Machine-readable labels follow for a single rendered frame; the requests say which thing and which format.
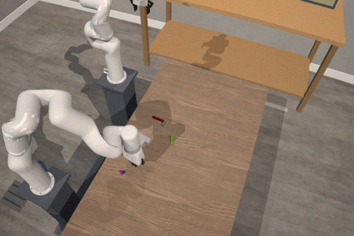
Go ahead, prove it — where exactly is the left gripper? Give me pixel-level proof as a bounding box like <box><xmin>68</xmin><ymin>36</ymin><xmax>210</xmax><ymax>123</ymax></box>
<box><xmin>130</xmin><ymin>0</ymin><xmax>154</xmax><ymax>14</ymax></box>

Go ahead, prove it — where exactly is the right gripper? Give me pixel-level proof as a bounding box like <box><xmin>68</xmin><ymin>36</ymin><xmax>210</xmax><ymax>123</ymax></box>
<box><xmin>122</xmin><ymin>146</ymin><xmax>145</xmax><ymax>167</ymax></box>

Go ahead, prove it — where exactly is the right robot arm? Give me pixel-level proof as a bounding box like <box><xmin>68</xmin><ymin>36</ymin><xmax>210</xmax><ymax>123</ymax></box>
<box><xmin>2</xmin><ymin>89</ymin><xmax>151</xmax><ymax>196</ymax></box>

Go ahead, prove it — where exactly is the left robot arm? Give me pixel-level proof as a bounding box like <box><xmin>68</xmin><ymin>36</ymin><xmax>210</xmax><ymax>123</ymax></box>
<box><xmin>79</xmin><ymin>0</ymin><xmax>127</xmax><ymax>84</ymax></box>

